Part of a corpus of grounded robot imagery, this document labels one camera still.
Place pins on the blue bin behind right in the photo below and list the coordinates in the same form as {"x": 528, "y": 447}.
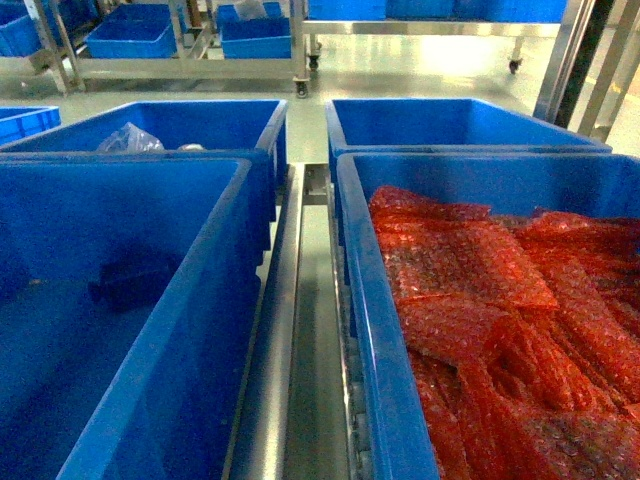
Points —
{"x": 442, "y": 125}

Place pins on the blue bin behind left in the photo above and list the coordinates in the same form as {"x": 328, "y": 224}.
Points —
{"x": 254, "y": 129}

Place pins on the stainless steel flow rack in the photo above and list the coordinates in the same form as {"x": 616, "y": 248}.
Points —
{"x": 302, "y": 413}

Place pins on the red bubble wrap bags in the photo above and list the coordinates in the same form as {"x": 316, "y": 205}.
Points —
{"x": 522, "y": 334}

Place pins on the blue bin bottom shelf middle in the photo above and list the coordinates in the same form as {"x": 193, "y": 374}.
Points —
{"x": 151, "y": 393}

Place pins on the clear plastic bag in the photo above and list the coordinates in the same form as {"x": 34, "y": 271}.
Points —
{"x": 130, "y": 139}

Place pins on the blue block part with knob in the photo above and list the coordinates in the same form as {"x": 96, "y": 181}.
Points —
{"x": 133, "y": 281}

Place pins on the blue bin with red bags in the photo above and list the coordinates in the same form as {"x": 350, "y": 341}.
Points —
{"x": 596, "y": 185}

